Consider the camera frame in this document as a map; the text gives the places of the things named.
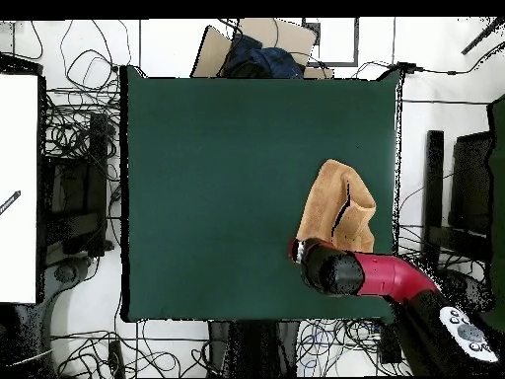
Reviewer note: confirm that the orange terry towel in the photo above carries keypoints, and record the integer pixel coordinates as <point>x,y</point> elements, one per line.
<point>319,209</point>

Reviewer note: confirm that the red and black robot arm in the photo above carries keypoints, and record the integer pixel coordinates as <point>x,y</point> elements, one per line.
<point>386,276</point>

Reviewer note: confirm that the dark green table cloth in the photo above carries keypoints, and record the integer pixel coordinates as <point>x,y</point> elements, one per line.
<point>197,197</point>

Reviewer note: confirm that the black box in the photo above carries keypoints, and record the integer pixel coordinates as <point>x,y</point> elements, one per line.
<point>389,347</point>

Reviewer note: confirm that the black stand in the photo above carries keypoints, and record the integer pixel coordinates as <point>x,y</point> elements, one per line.
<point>434,177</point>
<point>96,158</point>

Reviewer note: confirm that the dark blue jeans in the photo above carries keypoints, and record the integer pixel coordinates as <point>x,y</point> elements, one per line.
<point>272,59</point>

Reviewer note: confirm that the black power strip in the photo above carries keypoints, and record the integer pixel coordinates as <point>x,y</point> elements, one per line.
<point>116,359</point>

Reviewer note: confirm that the black tripod leg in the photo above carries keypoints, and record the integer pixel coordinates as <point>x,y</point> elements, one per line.
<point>481,37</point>

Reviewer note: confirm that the black marker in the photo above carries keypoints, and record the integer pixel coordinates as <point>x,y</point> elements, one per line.
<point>11,201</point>

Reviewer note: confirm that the white panel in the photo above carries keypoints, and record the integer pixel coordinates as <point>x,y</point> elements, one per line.
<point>17,158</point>

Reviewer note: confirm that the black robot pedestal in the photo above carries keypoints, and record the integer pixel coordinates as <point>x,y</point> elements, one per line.
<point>252,351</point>

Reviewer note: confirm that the black square frame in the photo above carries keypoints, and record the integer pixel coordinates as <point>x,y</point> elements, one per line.
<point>335,63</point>

